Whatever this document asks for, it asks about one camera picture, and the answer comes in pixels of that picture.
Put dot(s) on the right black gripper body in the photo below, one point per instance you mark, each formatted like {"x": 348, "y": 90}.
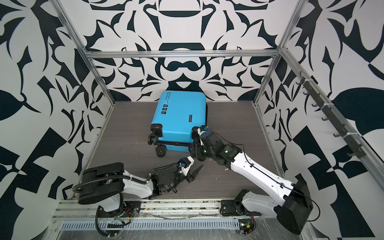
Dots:
{"x": 203, "y": 150}

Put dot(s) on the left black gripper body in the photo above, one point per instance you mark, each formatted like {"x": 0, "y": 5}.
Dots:
{"x": 176, "y": 179}

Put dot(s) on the blue hard-shell suitcase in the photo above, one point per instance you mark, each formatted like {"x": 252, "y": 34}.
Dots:
{"x": 177, "y": 117}

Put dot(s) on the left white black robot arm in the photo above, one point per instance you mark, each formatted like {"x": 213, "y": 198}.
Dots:
{"x": 105, "y": 186}

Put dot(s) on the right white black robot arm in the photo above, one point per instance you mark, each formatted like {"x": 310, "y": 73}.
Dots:
{"x": 291, "y": 203}

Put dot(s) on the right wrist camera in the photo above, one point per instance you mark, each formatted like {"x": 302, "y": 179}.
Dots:
{"x": 202, "y": 131}

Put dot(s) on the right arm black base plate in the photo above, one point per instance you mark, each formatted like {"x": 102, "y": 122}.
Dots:
{"x": 235, "y": 208}

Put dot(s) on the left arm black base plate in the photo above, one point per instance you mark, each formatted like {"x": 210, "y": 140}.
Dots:
{"x": 127, "y": 209}

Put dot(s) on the white slotted cable duct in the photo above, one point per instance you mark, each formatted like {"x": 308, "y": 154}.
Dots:
{"x": 186, "y": 224}

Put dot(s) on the black wall hook rack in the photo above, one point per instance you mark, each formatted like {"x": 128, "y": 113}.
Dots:
{"x": 333, "y": 115}

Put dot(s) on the aluminium frame rails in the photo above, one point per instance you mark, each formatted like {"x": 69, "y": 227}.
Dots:
{"x": 372, "y": 161}

